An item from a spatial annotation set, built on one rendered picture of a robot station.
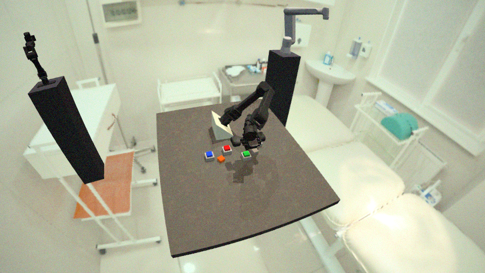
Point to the blue button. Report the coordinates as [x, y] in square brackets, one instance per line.
[209, 156]

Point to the green button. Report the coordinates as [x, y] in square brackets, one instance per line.
[246, 156]

